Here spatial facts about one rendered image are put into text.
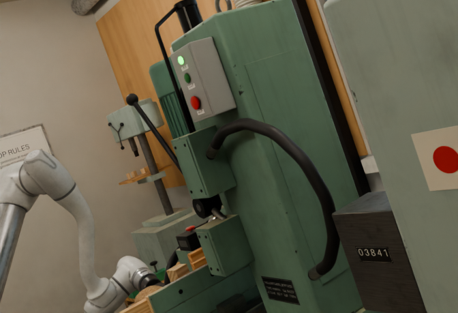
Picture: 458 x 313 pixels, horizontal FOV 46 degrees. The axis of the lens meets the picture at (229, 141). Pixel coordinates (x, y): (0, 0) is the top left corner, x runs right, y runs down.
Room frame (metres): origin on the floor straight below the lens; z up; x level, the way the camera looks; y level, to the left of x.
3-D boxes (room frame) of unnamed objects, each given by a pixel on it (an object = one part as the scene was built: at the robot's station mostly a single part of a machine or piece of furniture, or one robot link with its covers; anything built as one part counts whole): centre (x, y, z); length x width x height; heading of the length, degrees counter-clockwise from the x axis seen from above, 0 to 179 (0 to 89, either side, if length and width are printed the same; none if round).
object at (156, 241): (3.89, 0.57, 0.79); 0.62 x 0.48 x 1.58; 33
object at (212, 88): (1.18, 0.01, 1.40); 0.10 x 0.06 x 0.16; 32
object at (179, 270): (1.56, 0.27, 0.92); 0.05 x 0.05 x 0.04; 45
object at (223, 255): (1.29, 0.10, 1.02); 0.09 x 0.07 x 0.12; 122
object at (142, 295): (1.46, 0.34, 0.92); 0.14 x 0.09 x 0.04; 32
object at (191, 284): (1.48, 0.06, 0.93); 0.60 x 0.02 x 0.06; 122
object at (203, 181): (1.26, 0.08, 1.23); 0.09 x 0.08 x 0.15; 32
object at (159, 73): (1.53, 0.06, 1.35); 0.18 x 0.18 x 0.31
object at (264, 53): (1.28, -0.10, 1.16); 0.22 x 0.22 x 0.72; 32
